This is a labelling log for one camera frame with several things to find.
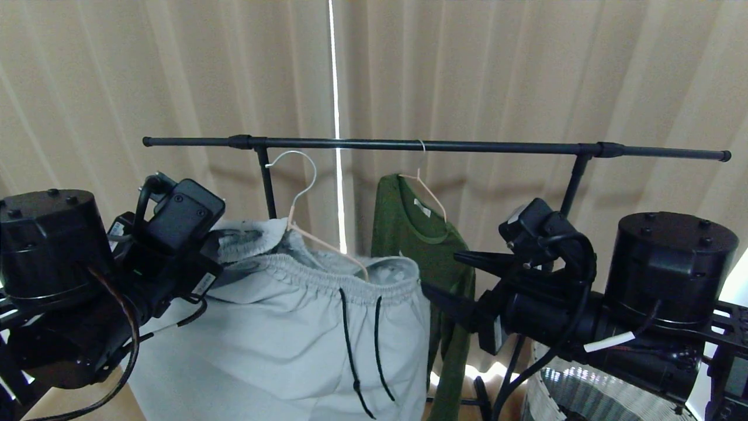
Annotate green printed shirt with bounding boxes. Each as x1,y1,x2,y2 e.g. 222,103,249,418
370,174,477,421

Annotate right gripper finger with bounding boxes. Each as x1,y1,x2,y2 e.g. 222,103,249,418
453,250,516,276
419,282,487,335

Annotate beige curtain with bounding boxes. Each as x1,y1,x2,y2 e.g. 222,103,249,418
0,0,748,381

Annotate pale grey shorts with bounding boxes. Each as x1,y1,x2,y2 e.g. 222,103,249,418
125,218,432,421

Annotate pink clothes hanger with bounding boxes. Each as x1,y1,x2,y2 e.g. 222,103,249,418
399,140,449,223
264,150,370,283

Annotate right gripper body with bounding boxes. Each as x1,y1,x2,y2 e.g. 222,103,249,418
476,274,703,402

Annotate white laundry basket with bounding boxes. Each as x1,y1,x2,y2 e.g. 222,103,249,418
520,341,700,421

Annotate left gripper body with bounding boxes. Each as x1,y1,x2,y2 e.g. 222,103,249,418
114,244,224,329

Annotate black clothes rack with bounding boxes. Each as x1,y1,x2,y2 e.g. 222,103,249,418
142,134,732,421

